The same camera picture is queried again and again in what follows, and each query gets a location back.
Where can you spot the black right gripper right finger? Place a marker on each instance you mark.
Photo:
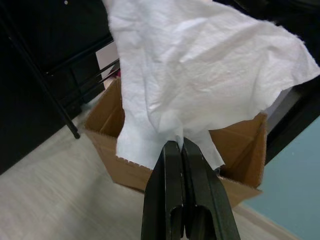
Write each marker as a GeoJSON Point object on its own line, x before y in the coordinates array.
{"type": "Point", "coordinates": [207, 200]}

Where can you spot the brown cardboard box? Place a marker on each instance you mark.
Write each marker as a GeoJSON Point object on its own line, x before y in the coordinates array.
{"type": "Point", "coordinates": [130, 172]}

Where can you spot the black shelf unit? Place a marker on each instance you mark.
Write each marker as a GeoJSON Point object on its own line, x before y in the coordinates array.
{"type": "Point", "coordinates": [30, 112]}

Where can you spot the white paper tissue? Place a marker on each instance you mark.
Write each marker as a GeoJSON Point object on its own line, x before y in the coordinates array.
{"type": "Point", "coordinates": [187, 62]}

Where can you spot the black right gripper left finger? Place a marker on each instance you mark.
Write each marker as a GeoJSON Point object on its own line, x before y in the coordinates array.
{"type": "Point", "coordinates": [162, 195]}

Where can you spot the black metal leg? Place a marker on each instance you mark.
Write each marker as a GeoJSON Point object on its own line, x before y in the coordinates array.
{"type": "Point", "coordinates": [75, 135]}

